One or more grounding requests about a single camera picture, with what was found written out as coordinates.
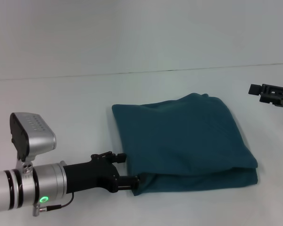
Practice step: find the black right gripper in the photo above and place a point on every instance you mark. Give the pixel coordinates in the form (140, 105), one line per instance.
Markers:
(277, 96)

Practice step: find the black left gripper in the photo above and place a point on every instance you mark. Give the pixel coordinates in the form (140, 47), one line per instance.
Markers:
(89, 174)

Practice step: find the teal blue t-shirt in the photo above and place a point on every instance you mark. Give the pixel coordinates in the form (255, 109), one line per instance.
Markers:
(184, 141)

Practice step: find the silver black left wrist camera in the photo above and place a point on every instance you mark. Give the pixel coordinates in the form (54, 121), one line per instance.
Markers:
(30, 135)

